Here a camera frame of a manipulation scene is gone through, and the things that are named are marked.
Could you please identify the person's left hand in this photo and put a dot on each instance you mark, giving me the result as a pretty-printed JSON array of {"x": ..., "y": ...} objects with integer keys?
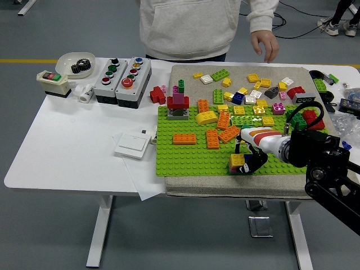
[{"x": 265, "y": 45}]

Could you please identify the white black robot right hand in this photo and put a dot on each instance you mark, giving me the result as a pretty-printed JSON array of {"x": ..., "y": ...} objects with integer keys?
[{"x": 263, "y": 139}]

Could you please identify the person's left forearm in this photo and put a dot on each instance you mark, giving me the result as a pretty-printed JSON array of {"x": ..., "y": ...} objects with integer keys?
[{"x": 261, "y": 17}]

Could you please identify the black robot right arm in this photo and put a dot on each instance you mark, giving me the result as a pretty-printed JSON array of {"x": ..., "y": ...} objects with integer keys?
[{"x": 317, "y": 149}]

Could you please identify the small dark green toy brick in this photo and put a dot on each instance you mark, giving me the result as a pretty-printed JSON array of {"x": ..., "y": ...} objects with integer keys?
[{"x": 247, "y": 126}]

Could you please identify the magenta toy brick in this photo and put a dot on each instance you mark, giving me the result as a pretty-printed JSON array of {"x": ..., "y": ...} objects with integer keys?
[{"x": 278, "y": 109}]

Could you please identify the orange long toy brick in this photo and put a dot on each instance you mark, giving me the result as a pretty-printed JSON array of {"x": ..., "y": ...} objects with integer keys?
[
  {"x": 184, "y": 139},
  {"x": 212, "y": 139},
  {"x": 203, "y": 106},
  {"x": 228, "y": 134},
  {"x": 223, "y": 121}
]

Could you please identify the flat yellow toy brick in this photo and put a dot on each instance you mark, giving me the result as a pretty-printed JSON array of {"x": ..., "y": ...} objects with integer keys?
[{"x": 253, "y": 78}]

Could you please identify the small yellow toy brick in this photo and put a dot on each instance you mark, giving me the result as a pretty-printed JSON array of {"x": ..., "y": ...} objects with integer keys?
[
  {"x": 257, "y": 85},
  {"x": 198, "y": 75}
]

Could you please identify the flat white toy brick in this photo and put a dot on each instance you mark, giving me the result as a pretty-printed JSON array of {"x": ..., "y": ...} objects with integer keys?
[
  {"x": 206, "y": 79},
  {"x": 249, "y": 99},
  {"x": 255, "y": 93},
  {"x": 287, "y": 81}
]

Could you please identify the green flat toy brick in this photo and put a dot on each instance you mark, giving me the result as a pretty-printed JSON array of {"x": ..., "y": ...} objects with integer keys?
[{"x": 233, "y": 173}]

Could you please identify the dark grey sloped toy brick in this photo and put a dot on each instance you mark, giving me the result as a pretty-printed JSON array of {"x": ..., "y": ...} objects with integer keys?
[{"x": 271, "y": 92}]

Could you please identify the small pink toy brick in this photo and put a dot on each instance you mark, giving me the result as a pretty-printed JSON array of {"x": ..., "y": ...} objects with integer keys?
[
  {"x": 163, "y": 89},
  {"x": 282, "y": 95}
]

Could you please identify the lime green toy brick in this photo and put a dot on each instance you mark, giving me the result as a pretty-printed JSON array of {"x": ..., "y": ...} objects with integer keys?
[
  {"x": 320, "y": 84},
  {"x": 218, "y": 96},
  {"x": 220, "y": 74}
]

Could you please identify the red arch toy brick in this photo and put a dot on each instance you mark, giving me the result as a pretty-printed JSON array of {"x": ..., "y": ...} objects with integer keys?
[{"x": 294, "y": 92}]

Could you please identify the long grey toy brick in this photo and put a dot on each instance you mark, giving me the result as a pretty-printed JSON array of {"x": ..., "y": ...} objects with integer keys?
[{"x": 303, "y": 99}]

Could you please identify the yellow curved toy brick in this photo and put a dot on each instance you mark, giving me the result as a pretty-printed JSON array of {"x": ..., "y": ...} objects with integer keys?
[{"x": 206, "y": 117}]

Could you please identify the small blue toy brick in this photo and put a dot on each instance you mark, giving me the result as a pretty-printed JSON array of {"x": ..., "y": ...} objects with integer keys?
[{"x": 346, "y": 145}]

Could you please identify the olive sloped toy brick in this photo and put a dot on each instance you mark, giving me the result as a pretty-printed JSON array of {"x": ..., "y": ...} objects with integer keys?
[{"x": 178, "y": 112}]

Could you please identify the tall dark green toy brick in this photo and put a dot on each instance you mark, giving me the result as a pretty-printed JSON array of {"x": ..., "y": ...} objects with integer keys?
[{"x": 181, "y": 83}]

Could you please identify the tall pink toy brick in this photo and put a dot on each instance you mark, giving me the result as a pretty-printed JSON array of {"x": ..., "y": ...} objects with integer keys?
[{"x": 178, "y": 97}]

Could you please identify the wide red toy brick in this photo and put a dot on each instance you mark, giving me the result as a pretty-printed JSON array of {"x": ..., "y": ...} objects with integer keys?
[{"x": 171, "y": 102}]

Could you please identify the red toy brick cluster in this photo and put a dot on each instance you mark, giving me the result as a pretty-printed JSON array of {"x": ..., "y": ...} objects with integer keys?
[{"x": 156, "y": 95}]

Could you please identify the silver floor socket plate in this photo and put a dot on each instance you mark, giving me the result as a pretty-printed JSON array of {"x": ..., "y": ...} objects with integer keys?
[
  {"x": 260, "y": 226},
  {"x": 256, "y": 204}
]

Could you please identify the person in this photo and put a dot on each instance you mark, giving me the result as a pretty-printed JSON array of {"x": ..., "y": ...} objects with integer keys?
[
  {"x": 333, "y": 28},
  {"x": 185, "y": 28}
]

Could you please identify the silver black green small tool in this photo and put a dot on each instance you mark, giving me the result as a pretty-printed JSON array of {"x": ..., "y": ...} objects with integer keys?
[{"x": 329, "y": 78}]

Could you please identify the small black clip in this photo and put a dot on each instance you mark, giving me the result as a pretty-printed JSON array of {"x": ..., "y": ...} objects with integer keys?
[{"x": 330, "y": 107}]

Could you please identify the black tape roll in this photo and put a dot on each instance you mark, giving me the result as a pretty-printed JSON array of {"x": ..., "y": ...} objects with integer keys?
[{"x": 327, "y": 97}]

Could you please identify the lime green studded baseplate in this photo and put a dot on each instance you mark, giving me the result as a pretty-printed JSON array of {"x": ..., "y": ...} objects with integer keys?
[{"x": 182, "y": 160}]

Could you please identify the clear plastic bag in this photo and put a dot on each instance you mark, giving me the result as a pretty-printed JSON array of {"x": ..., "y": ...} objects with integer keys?
[{"x": 344, "y": 123}]

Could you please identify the grey-brown mat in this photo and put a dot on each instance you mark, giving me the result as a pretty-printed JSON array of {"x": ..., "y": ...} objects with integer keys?
[{"x": 185, "y": 73}]

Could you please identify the black circuit module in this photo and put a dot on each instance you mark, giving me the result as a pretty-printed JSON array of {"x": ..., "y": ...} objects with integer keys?
[{"x": 348, "y": 105}]

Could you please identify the white table foot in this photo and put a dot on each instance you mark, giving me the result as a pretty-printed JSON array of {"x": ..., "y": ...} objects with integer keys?
[
  {"x": 26, "y": 7},
  {"x": 353, "y": 7}
]

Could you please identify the clear bag of parts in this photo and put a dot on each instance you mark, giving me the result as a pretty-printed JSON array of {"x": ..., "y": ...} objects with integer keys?
[{"x": 353, "y": 92}]

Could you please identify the white table leg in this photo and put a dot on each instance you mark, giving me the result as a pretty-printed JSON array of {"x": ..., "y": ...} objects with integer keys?
[
  {"x": 99, "y": 225},
  {"x": 300, "y": 239}
]

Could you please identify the white paper sheet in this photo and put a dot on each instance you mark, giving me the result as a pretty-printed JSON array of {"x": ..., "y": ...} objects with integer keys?
[{"x": 146, "y": 182}]

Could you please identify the grey emergency stop control box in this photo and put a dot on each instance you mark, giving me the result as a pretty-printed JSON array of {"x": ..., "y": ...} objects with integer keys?
[{"x": 139, "y": 83}]

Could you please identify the grey four-button control box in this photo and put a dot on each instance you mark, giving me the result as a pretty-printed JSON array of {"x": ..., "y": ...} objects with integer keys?
[{"x": 108, "y": 88}]

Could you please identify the black metal gear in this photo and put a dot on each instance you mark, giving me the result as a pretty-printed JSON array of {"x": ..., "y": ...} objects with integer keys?
[
  {"x": 76, "y": 69},
  {"x": 84, "y": 63}
]

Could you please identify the white pipe tee fitting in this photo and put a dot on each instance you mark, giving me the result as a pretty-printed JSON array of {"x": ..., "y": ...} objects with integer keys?
[{"x": 85, "y": 94}]

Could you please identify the white plastic tray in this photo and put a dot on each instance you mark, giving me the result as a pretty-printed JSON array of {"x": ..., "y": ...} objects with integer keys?
[{"x": 63, "y": 63}]

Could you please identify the white wall switch panel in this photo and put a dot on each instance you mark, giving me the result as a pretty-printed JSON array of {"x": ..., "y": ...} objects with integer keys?
[{"x": 130, "y": 144}]

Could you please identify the cream red-green switch box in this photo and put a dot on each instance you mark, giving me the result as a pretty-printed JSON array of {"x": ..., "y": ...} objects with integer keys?
[{"x": 53, "y": 84}]

